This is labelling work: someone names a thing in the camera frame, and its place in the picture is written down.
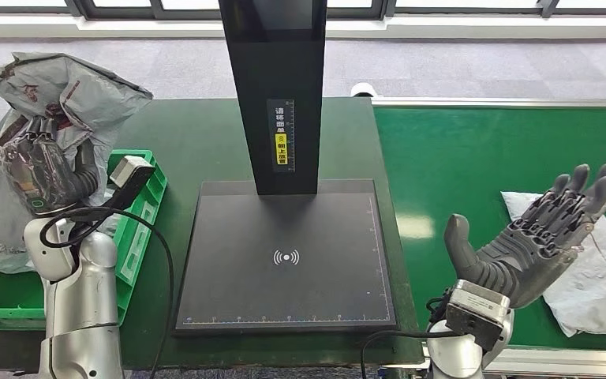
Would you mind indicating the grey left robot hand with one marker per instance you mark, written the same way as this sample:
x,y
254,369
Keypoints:
x,y
41,172

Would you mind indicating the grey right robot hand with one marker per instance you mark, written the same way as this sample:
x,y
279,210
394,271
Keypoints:
x,y
528,256

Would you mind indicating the green conveyor belt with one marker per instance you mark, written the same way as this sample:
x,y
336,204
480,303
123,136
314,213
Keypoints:
x,y
465,151

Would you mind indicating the black inbound scanner machine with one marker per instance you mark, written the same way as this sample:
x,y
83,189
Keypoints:
x,y
287,282

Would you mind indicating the green plastic crate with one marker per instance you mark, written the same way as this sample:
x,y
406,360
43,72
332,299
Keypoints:
x,y
135,246

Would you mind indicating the white window sill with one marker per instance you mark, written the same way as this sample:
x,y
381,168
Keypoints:
x,y
125,29

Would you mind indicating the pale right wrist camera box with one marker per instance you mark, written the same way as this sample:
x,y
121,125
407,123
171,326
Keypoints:
x,y
478,314

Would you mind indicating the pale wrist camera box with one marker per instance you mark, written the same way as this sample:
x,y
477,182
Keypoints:
x,y
130,175
478,314

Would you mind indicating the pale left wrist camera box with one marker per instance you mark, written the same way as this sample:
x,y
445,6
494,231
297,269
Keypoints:
x,y
130,175

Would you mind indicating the aluminium conveyor frame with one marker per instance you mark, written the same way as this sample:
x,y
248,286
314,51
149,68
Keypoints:
x,y
554,362

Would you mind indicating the dark window frame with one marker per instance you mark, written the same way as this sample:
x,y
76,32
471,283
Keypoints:
x,y
125,8

